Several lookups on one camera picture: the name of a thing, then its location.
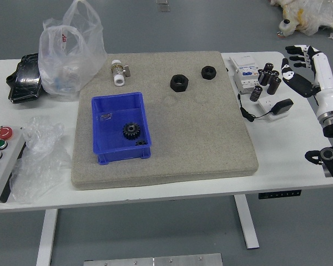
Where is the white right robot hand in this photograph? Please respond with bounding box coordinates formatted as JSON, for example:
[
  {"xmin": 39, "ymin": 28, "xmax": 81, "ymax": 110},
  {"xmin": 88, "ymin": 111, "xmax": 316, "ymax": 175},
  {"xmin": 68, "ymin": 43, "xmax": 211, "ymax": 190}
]
[{"xmin": 280, "ymin": 44, "xmax": 333, "ymax": 119}]

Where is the big black gear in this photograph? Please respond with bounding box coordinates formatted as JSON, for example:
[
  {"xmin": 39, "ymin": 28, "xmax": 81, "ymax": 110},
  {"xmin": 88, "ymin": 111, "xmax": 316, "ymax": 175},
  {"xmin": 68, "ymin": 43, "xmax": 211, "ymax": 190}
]
[{"xmin": 123, "ymin": 122, "xmax": 140, "ymax": 141}]

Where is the blue plastic box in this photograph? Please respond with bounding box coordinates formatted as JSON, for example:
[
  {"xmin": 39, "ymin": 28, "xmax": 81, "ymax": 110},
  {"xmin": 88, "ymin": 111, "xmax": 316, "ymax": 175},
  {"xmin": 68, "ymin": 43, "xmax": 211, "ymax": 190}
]
[{"xmin": 91, "ymin": 92, "xmax": 153, "ymax": 166}]

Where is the small black hex nut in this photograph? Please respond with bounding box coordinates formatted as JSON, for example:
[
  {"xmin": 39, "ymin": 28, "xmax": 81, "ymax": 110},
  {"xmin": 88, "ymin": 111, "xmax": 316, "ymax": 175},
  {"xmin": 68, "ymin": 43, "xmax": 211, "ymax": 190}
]
[{"xmin": 201, "ymin": 65, "xmax": 218, "ymax": 80}]

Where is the big black hex nut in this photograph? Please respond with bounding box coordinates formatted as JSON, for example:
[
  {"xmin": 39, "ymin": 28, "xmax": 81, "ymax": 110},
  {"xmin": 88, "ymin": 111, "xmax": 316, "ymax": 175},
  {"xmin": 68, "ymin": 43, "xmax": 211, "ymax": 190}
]
[{"xmin": 170, "ymin": 74, "xmax": 189, "ymax": 92}]

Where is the grey button control box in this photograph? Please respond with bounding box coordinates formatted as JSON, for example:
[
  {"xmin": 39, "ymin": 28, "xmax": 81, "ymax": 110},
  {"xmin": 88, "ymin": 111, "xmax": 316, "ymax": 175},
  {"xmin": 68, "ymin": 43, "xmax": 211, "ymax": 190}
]
[{"xmin": 0, "ymin": 126, "xmax": 27, "ymax": 203}]

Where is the black power adapter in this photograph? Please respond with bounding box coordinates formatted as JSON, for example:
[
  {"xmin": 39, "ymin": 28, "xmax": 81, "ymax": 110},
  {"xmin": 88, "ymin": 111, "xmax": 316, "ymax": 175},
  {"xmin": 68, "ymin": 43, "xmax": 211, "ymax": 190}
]
[{"xmin": 271, "ymin": 98, "xmax": 294, "ymax": 115}]

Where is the white power socket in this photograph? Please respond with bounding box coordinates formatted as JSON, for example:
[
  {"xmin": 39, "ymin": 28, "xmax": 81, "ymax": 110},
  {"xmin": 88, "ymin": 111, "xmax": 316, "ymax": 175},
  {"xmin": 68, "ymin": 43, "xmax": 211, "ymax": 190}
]
[{"xmin": 256, "ymin": 96, "xmax": 289, "ymax": 122}]

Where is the plastic-wrapped plush toy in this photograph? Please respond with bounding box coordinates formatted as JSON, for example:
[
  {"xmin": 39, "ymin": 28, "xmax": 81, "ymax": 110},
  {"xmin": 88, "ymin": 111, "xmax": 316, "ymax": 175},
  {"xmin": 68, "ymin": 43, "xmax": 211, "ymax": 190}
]
[{"xmin": 269, "ymin": 0, "xmax": 333, "ymax": 44}]

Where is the white circuit breaker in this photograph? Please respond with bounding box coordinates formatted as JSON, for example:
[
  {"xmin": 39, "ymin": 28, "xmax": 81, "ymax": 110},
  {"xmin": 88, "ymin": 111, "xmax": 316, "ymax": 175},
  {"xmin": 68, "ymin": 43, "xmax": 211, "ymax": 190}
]
[{"xmin": 229, "ymin": 54, "xmax": 263, "ymax": 94}]

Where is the black table control panel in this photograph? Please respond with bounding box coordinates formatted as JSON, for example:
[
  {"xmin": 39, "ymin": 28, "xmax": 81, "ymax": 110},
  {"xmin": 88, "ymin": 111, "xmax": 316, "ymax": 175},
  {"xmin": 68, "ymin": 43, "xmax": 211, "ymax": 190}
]
[{"xmin": 258, "ymin": 190, "xmax": 302, "ymax": 200}]

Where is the grey-brown foam mat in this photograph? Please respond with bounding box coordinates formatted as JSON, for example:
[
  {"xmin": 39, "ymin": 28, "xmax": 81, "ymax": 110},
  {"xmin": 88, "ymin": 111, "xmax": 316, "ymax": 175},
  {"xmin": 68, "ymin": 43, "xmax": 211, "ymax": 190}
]
[{"xmin": 70, "ymin": 50, "xmax": 259, "ymax": 191}]

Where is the white table leg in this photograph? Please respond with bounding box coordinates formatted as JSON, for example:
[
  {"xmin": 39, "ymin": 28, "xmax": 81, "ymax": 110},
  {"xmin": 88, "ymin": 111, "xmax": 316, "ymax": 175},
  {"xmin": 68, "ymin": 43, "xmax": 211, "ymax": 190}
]
[
  {"xmin": 233, "ymin": 195, "xmax": 260, "ymax": 249},
  {"xmin": 36, "ymin": 209, "xmax": 58, "ymax": 266}
]

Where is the brass valve with white fittings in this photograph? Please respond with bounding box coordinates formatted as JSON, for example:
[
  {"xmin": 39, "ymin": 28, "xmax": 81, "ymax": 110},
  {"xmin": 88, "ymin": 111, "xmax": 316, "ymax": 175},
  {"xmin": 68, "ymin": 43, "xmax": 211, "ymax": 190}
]
[{"xmin": 110, "ymin": 60, "xmax": 132, "ymax": 86}]

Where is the silver metal plate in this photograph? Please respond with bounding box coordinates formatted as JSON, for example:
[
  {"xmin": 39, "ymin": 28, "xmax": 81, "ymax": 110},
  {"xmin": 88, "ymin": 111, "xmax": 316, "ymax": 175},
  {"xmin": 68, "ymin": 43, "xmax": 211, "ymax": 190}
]
[{"xmin": 83, "ymin": 253, "xmax": 223, "ymax": 266}]

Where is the clear plastic shopping bag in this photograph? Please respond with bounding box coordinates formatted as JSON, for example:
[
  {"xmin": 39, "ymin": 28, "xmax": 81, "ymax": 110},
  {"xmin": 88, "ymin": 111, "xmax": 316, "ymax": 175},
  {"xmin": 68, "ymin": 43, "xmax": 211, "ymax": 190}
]
[{"xmin": 38, "ymin": 0, "xmax": 108, "ymax": 102}]

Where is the crumpled clear plastic film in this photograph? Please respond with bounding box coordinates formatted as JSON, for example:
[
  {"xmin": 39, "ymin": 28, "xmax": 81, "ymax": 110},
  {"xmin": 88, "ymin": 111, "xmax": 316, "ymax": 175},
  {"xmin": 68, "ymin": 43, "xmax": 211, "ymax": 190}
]
[{"xmin": 9, "ymin": 115, "xmax": 73, "ymax": 204}]

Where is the black plastic tray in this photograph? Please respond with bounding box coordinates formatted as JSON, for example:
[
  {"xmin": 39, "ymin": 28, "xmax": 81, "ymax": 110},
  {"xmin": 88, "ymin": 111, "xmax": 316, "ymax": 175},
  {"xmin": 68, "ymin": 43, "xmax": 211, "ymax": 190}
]
[{"xmin": 6, "ymin": 53, "xmax": 44, "ymax": 104}]

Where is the red emergency stop button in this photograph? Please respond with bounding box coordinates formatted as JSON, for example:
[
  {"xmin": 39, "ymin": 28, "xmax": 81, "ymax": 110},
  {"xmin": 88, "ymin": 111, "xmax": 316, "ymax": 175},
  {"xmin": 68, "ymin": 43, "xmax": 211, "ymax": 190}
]
[{"xmin": 0, "ymin": 126, "xmax": 14, "ymax": 140}]

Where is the black adapter cord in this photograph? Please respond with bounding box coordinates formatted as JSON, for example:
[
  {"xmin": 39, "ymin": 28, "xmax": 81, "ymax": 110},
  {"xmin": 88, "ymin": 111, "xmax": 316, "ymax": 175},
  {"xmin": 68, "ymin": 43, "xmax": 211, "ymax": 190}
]
[{"xmin": 237, "ymin": 94, "xmax": 277, "ymax": 122}]

